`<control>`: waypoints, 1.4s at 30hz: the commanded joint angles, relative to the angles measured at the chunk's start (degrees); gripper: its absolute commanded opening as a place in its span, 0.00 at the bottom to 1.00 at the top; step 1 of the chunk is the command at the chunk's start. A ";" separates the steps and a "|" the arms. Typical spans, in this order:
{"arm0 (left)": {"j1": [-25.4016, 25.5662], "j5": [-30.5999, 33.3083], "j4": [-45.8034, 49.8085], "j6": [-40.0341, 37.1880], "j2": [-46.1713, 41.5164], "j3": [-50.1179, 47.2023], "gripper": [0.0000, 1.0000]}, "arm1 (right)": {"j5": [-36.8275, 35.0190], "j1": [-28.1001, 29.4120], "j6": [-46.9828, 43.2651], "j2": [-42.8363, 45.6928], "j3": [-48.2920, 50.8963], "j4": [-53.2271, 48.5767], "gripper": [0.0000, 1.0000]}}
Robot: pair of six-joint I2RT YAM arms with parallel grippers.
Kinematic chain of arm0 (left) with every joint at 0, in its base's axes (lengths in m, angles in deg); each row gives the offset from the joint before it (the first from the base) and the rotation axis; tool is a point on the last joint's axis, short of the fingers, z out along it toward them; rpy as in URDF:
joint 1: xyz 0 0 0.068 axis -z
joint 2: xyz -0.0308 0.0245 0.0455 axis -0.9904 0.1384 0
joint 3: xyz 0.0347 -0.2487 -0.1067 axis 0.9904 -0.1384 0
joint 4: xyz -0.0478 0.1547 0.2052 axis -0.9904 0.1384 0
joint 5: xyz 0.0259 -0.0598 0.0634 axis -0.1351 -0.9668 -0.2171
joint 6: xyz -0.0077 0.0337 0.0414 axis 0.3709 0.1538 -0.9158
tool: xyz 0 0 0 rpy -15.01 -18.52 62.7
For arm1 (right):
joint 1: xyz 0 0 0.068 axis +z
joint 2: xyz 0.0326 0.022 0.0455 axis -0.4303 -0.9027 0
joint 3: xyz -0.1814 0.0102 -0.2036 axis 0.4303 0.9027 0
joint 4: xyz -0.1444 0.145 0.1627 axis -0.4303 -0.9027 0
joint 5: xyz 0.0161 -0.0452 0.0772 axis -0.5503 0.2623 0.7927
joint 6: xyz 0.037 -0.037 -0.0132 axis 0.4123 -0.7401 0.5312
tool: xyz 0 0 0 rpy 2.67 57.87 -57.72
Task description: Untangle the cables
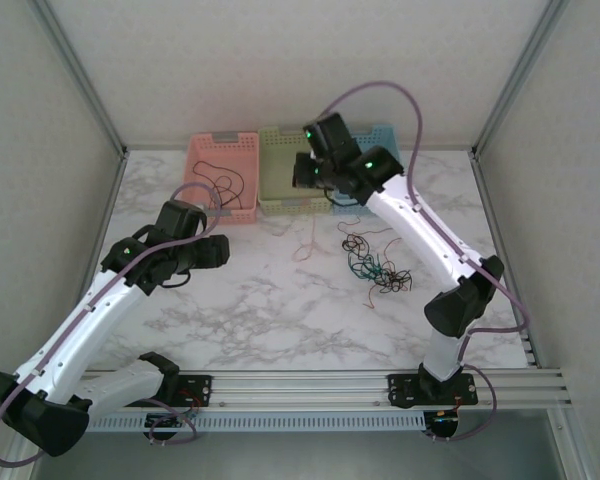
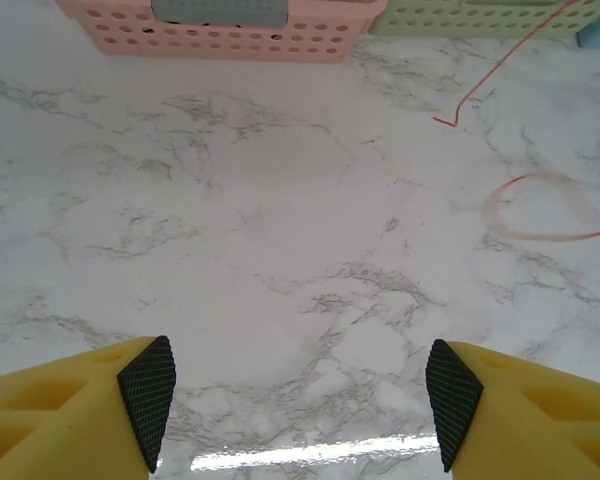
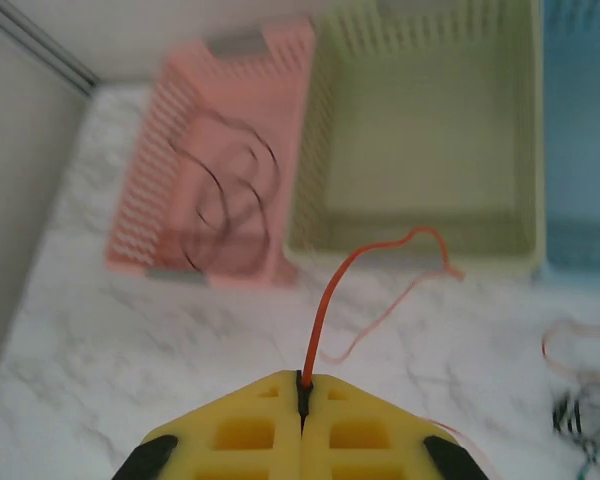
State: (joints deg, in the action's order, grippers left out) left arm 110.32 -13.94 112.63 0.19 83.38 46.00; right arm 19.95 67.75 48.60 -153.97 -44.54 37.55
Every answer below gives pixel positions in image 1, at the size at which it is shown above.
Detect thin orange cable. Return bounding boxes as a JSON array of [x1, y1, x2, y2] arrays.
[[290, 212, 326, 264]]

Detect thick black cable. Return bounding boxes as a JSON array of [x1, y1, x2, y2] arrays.
[[379, 267, 414, 294]]

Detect coloured wire bundle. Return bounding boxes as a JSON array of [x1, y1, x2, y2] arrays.
[[335, 222, 406, 310]]

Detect blue plastic basket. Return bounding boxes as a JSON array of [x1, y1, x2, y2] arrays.
[[329, 123, 407, 217]]

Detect green plastic basket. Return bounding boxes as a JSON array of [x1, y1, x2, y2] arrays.
[[257, 124, 334, 217]]

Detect pink plastic basket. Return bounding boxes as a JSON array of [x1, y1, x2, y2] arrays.
[[179, 130, 260, 225]]

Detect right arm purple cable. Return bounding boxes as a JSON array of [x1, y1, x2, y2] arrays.
[[324, 81, 531, 444]]

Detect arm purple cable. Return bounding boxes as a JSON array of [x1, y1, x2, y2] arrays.
[[324, 81, 531, 444], [0, 182, 231, 469]]

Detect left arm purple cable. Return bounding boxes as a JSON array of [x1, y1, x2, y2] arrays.
[[0, 182, 231, 469]]

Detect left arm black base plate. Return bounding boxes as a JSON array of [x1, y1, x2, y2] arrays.
[[144, 373, 214, 407]]

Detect right aluminium side rail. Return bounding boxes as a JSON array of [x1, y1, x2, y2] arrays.
[[469, 149, 540, 369]]

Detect aluminium mounting rail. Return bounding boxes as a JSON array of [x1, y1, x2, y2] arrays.
[[27, 368, 574, 412]]

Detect white slotted cable duct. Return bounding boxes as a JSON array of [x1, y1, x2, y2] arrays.
[[87, 412, 426, 432]]

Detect right aluminium frame post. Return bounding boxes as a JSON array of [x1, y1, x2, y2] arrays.
[[472, 0, 574, 159]]

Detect aluminium frame post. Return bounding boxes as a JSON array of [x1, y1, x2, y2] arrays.
[[29, 0, 129, 156], [472, 0, 574, 159]]

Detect left aluminium frame post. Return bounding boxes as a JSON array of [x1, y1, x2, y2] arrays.
[[29, 0, 129, 156]]

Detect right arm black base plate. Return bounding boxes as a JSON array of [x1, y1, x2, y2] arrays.
[[387, 372, 480, 407]]

